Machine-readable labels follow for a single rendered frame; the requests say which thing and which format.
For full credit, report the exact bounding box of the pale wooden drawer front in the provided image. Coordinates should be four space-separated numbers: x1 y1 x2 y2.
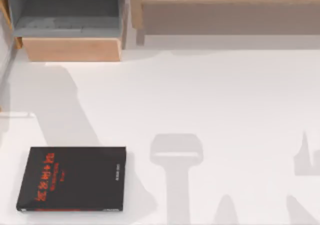
21 36 122 62

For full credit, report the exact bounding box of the black book with red lettering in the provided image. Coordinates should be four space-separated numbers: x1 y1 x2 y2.
15 146 127 213

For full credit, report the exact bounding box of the wooden open shelf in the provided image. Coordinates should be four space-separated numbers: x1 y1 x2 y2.
129 0 320 47

